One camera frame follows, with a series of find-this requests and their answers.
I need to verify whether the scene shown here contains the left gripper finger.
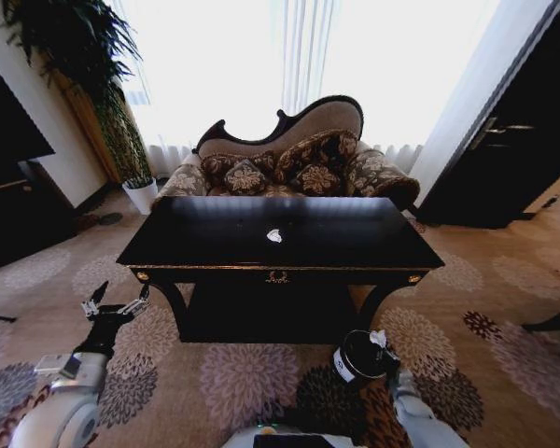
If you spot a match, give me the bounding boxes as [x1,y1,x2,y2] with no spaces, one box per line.
[79,280,110,320]
[121,285,152,319]

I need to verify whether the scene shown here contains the black round trash bin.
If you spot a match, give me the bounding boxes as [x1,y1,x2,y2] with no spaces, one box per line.
[331,329,394,385]

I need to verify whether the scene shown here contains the white plant pot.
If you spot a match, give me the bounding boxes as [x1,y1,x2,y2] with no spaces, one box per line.
[121,176,161,217]

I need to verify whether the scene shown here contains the dark wooden television cabinet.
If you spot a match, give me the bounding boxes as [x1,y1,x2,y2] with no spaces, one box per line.
[0,158,77,277]

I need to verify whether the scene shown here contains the black wooden console table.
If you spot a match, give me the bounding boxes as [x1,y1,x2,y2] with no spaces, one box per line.
[116,195,446,345]

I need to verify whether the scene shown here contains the golden patterned drape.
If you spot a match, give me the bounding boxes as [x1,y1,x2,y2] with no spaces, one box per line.
[50,68,153,189]

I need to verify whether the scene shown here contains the small square floral cushion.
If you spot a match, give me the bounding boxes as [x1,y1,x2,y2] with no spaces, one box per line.
[223,158,270,197]

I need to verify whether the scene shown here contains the dark square floral cushion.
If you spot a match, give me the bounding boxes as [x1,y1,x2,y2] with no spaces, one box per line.
[290,162,343,198]

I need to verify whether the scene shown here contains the black flat television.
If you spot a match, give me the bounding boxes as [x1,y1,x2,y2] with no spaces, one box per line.
[0,48,57,189]

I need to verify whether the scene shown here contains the large brown floral cushion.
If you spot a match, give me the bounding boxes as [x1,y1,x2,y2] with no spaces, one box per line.
[273,130,359,189]

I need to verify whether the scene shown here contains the floral upholstered chaise sofa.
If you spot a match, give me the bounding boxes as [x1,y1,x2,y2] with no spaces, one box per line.
[150,94,422,212]

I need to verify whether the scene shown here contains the sheer white window curtain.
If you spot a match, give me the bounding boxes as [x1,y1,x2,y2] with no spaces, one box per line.
[119,0,501,179]

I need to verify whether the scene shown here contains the green leafy potted plant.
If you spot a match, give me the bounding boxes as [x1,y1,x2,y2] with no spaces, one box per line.
[1,0,153,189]

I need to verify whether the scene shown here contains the dark wooden door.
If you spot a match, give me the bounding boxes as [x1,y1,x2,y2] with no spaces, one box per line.
[413,0,560,231]

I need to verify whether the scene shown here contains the metal door handle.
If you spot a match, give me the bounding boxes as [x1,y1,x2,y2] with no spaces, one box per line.
[469,116,537,151]

